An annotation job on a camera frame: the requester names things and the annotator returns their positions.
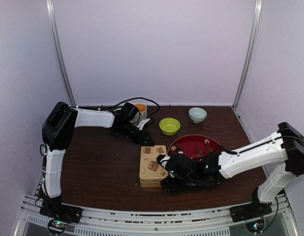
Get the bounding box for pale blue bowl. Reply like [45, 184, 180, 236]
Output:
[188, 107, 207, 123]

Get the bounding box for round red tray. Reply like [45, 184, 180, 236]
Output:
[167, 134, 230, 185]

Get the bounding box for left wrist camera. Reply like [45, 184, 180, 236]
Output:
[121, 102, 156, 131]

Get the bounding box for metal serving tongs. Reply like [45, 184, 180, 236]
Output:
[192, 143, 212, 162]

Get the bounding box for aluminium frame post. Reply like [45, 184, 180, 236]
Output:
[46, 0, 76, 106]
[232, 0, 263, 110]

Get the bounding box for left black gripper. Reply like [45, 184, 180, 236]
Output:
[118, 122, 155, 147]

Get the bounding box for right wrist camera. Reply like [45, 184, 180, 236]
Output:
[156, 154, 197, 179]

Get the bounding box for lime green bowl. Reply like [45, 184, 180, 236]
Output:
[159, 118, 181, 136]

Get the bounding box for beige tin box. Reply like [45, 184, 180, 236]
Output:
[140, 180, 161, 188]

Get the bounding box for right aluminium frame post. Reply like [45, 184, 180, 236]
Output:
[232, 0, 263, 110]

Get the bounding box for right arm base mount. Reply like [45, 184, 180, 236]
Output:
[230, 204, 272, 235]

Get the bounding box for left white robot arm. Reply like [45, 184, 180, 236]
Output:
[40, 101, 155, 218]

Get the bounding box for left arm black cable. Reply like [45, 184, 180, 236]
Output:
[78, 97, 160, 123]

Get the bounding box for bear print tin lid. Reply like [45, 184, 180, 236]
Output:
[139, 145, 168, 182]

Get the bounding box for patterned mug yellow inside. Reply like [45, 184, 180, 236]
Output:
[131, 104, 148, 124]

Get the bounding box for front metal rail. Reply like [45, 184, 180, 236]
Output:
[15, 206, 299, 236]

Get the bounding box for left aluminium frame post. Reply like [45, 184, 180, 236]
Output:
[46, 0, 76, 106]

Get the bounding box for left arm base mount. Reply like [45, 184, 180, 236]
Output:
[39, 205, 83, 235]

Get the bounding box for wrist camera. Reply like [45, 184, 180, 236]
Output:
[156, 154, 197, 179]
[121, 102, 156, 131]

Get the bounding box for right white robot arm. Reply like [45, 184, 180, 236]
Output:
[156, 122, 304, 217]

